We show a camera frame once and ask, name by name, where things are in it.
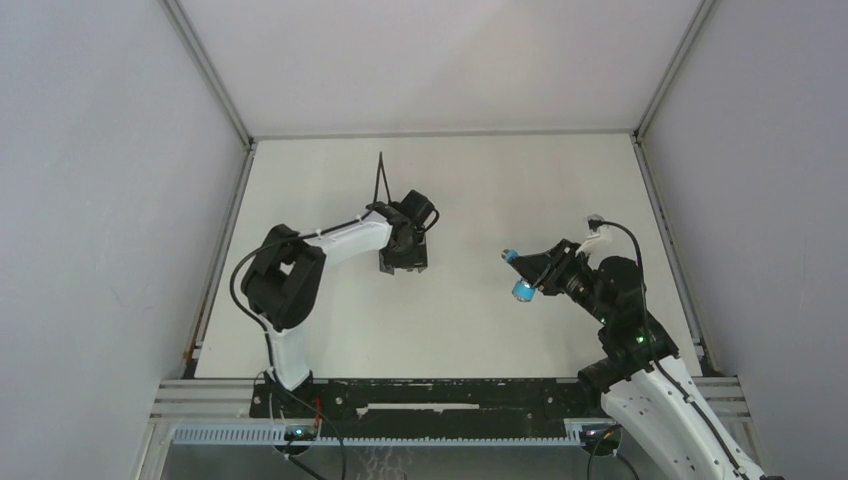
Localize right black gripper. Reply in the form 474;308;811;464
508;238;613;325

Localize blue plastic water faucet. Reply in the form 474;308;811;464
501;249;536;303

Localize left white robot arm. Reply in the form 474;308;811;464
228;190;441;417

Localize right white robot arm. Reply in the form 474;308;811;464
502;239;769;479

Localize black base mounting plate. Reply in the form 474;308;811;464
248;374;609;439

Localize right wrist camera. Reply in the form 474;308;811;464
575;214;612;258

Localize white slotted cable duct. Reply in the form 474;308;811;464
171;424;582;447

